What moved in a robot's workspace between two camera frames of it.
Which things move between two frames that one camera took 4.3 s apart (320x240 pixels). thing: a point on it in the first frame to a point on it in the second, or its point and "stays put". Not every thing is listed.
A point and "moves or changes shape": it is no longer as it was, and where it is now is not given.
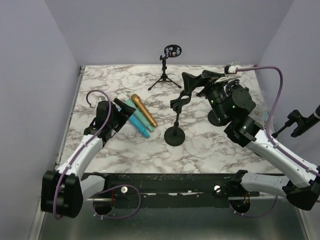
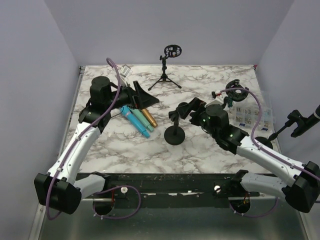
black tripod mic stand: x=170 y=51 stays put
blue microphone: x=138 y=125 stays put
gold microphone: x=141 y=106 stays put
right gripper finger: x=191 y=82 to x=196 y=104
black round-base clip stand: x=175 y=136 moves or changes shape
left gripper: x=124 y=114 to x=145 y=99
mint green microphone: x=139 y=116 stays put
